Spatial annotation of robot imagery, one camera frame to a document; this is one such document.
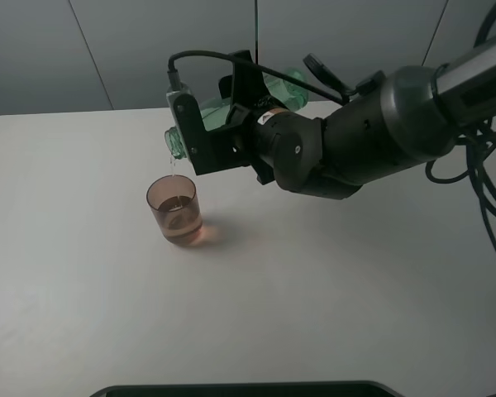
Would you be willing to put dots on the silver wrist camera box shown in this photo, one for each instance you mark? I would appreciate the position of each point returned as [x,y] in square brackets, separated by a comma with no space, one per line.
[176,88]

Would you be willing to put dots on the dark tray front edge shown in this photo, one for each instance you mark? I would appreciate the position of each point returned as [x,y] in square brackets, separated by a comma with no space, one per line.
[318,388]

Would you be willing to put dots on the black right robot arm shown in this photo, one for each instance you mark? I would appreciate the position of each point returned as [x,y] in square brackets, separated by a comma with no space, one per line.
[412,117]

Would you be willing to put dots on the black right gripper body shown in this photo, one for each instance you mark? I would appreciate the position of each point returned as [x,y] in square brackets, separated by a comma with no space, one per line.
[260,132]

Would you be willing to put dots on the black camera mounting bracket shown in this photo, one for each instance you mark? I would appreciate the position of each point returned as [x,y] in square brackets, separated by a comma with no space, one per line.
[207,151]

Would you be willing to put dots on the pink translucent plastic cup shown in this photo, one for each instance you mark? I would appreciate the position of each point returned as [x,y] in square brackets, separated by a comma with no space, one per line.
[174,203]

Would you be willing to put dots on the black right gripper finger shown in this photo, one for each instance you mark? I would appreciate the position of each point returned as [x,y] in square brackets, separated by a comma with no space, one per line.
[244,86]

